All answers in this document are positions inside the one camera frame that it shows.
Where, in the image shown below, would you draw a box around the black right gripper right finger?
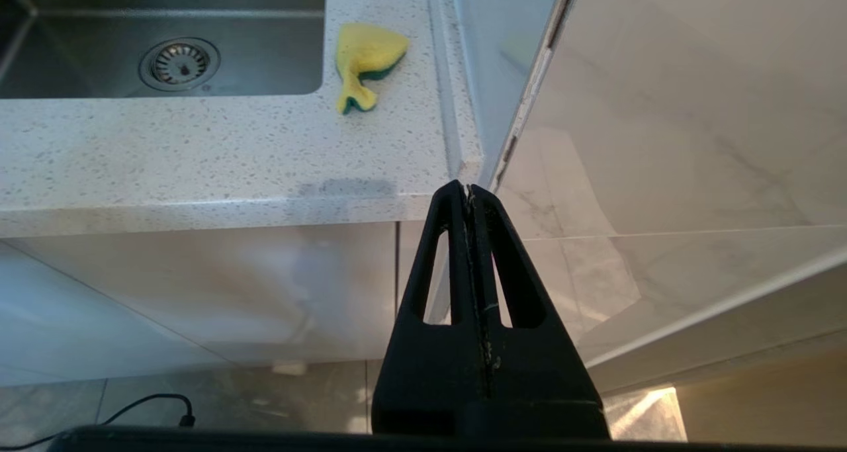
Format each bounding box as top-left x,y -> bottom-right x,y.
468,185 -> 609,439

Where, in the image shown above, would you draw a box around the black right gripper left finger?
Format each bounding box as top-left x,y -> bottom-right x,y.
371,179 -> 489,437

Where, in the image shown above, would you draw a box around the yellow green sponge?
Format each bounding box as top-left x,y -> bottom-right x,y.
334,21 -> 410,115

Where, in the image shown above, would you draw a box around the stainless steel sink basin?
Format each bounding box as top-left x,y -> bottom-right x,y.
0,0 -> 326,100

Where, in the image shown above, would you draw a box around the round metal drain strainer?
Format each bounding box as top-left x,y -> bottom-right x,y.
138,37 -> 221,93

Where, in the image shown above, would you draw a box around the black cable with plug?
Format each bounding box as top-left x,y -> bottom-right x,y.
0,392 -> 197,450

